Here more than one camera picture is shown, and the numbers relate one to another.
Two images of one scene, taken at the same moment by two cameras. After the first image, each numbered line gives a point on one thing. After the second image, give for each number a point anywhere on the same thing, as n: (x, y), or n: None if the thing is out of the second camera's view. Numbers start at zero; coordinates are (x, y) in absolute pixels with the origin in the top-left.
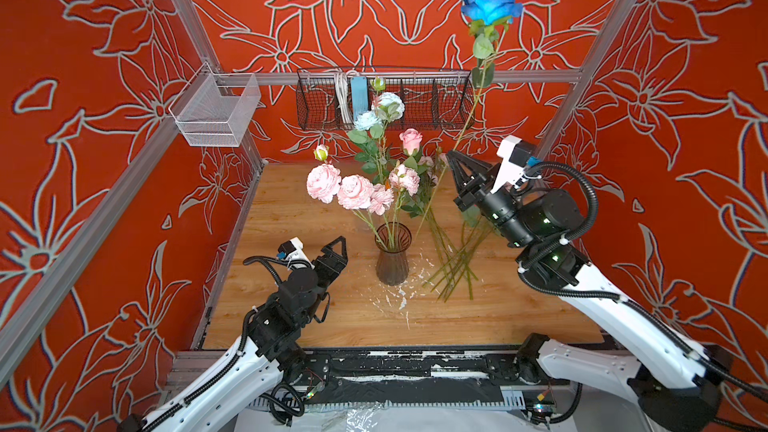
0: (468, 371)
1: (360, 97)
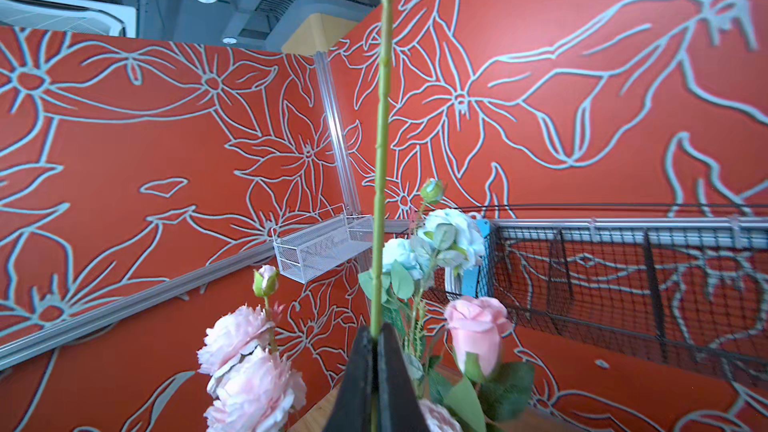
0: None
1: (474, 282)
